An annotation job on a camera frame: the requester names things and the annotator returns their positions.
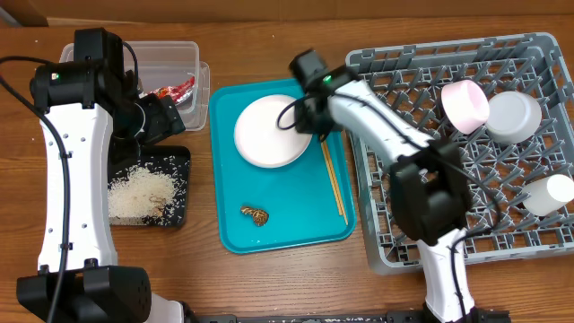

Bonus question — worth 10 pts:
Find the white cup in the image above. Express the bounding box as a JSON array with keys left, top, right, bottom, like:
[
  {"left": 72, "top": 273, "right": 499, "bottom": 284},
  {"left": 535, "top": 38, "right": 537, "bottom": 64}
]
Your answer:
[{"left": 522, "top": 174, "right": 573, "bottom": 216}]

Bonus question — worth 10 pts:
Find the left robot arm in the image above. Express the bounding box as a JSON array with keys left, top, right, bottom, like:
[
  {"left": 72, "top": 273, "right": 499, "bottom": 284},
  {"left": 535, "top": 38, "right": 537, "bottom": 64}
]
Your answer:
[{"left": 17, "top": 56, "right": 196, "bottom": 322}]

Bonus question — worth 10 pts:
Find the clear plastic bin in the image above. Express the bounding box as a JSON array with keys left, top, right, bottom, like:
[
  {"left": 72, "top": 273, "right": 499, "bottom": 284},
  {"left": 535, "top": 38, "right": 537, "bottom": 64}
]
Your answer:
[{"left": 60, "top": 41, "right": 210, "bottom": 131}]

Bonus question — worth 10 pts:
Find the grey bowl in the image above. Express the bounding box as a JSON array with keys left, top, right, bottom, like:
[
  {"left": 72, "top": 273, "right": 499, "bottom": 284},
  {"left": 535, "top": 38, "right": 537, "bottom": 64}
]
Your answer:
[{"left": 485, "top": 92, "right": 542, "bottom": 144}]

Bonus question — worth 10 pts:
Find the black waste tray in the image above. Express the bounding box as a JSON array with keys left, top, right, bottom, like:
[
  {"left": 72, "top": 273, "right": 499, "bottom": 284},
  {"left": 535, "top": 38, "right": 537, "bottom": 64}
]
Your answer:
[{"left": 107, "top": 144, "right": 192, "bottom": 228}]

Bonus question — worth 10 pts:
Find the pink round plate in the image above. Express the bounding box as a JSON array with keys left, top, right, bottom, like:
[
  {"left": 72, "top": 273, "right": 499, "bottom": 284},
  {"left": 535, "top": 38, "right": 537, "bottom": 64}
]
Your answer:
[{"left": 234, "top": 94, "right": 312, "bottom": 169}]

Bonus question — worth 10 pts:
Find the grey dish rack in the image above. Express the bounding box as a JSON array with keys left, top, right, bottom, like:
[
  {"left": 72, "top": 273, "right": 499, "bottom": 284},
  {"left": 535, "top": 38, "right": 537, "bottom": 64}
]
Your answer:
[{"left": 345, "top": 32, "right": 573, "bottom": 264}]

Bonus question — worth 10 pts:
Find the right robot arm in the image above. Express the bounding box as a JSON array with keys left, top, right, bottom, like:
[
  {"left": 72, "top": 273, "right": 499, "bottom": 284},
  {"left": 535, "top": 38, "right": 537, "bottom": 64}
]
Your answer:
[{"left": 291, "top": 65, "right": 474, "bottom": 322}]

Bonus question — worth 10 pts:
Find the spilled white rice pile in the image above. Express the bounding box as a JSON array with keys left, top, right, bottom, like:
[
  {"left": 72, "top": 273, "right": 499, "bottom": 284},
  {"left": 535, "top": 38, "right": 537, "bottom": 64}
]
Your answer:
[{"left": 108, "top": 154, "right": 189, "bottom": 225}]

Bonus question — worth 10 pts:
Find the teal serving tray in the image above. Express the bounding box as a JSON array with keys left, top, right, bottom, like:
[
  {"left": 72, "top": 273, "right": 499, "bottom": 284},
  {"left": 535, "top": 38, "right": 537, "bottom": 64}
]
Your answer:
[{"left": 209, "top": 79, "right": 357, "bottom": 254}]

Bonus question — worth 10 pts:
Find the pink bowl with rice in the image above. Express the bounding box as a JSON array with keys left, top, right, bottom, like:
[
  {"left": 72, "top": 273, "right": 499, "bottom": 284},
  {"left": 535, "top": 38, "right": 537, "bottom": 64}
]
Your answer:
[{"left": 440, "top": 80, "right": 490, "bottom": 135}]

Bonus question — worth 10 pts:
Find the red snack wrapper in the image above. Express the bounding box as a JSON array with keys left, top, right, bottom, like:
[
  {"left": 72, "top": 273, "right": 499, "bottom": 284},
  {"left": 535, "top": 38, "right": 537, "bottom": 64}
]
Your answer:
[{"left": 152, "top": 76, "right": 196, "bottom": 105}]

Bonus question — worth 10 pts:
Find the brown food scrap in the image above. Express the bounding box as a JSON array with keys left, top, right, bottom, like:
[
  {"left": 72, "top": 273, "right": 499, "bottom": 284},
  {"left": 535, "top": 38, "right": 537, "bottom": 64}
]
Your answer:
[{"left": 240, "top": 205, "right": 269, "bottom": 227}]

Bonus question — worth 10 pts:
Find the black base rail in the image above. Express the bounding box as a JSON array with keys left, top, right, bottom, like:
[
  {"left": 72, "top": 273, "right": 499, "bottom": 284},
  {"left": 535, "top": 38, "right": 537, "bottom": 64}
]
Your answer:
[{"left": 184, "top": 305, "right": 511, "bottom": 323}]

